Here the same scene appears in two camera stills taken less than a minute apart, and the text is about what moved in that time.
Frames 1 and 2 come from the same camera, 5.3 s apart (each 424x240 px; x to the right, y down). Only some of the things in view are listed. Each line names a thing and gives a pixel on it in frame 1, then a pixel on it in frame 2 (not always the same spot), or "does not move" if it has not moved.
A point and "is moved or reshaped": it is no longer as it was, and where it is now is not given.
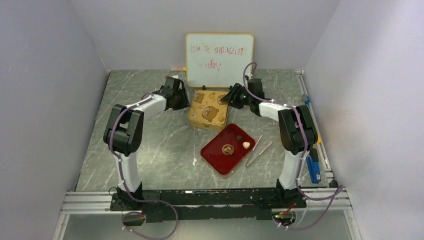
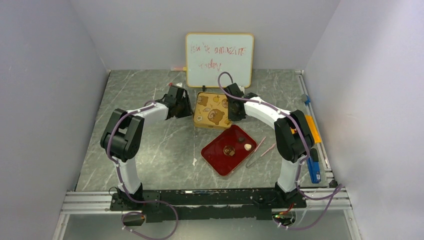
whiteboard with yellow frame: [218, 60] does not move
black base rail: [171, 206] does not move
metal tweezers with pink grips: [246, 164] is moved or reshaped
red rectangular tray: [227, 149] does not move
